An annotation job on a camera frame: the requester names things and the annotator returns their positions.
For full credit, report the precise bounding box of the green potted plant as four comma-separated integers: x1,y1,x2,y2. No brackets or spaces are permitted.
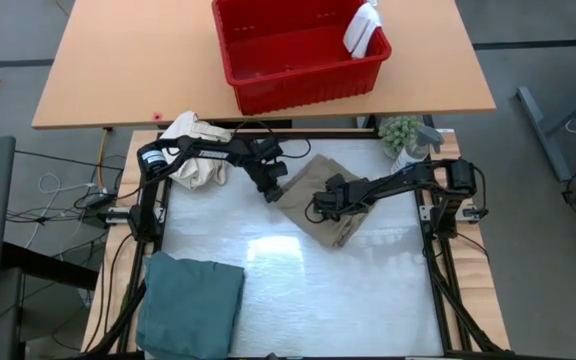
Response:
378,115,425,159

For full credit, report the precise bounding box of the black side desk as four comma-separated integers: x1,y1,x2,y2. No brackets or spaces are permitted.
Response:
0,239,100,292

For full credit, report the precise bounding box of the black aluminium frame rail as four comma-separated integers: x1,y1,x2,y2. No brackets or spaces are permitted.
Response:
80,169,175,357
411,154,512,357
157,128,380,141

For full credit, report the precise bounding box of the teal grey garment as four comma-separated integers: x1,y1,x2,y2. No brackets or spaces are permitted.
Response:
135,250,246,360

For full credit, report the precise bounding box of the small white cloth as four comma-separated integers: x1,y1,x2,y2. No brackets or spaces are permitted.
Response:
342,1,385,61

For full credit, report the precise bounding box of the clear spray bottle black trigger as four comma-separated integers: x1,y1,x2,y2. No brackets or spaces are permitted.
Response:
390,125,446,175

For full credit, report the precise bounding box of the yellow floor cable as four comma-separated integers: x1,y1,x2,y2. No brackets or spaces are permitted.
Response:
95,127,113,190

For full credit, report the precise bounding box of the khaki garment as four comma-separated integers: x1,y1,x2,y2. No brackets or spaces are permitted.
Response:
272,153,376,250

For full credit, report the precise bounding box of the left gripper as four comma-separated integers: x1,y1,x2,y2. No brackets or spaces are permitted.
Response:
245,138,290,205

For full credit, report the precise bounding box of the beige folded cloth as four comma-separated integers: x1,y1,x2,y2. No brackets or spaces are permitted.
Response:
159,110,234,192

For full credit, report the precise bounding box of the red plastic laundry bin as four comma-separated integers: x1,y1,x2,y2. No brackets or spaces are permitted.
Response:
211,0,394,117

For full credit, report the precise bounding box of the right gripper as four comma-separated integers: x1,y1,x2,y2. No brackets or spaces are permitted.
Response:
310,172,370,222

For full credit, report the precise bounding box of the black power adapter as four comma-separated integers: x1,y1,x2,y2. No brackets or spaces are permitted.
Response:
78,192,130,227

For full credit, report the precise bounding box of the grey metal table leg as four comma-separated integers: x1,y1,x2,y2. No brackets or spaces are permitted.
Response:
516,85,576,183

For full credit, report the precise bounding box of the tan wooden desk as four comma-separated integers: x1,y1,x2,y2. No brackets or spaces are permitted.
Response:
31,0,498,129

